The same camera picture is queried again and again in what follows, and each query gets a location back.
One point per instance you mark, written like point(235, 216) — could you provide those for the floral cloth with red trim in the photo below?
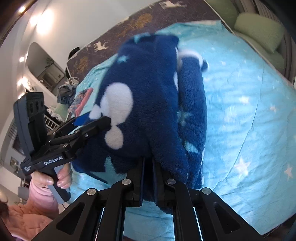
point(79, 102)

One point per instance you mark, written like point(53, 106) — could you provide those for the small black object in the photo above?
point(74, 52)

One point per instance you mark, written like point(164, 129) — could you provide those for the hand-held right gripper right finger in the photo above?
point(159, 185)

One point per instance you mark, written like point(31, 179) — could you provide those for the person's left hand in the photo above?
point(63, 178)

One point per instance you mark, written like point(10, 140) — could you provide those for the white slatted rail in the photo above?
point(50, 121)

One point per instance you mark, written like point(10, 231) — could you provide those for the dark deer printed bedspread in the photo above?
point(143, 25)

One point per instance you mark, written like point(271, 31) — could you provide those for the green pillow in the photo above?
point(259, 32)
point(220, 10)

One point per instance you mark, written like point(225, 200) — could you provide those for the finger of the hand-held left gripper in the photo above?
point(92, 127)
point(81, 119)

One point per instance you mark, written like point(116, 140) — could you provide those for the person's pink fleece top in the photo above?
point(25, 223)

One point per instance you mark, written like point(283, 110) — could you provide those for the navy star fleece garment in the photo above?
point(150, 92)

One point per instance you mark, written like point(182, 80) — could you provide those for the light blue star blanket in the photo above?
point(242, 115)

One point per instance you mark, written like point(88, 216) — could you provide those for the grey clothes pile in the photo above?
point(66, 92)

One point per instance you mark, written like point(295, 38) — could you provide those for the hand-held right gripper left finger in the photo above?
point(137, 185)

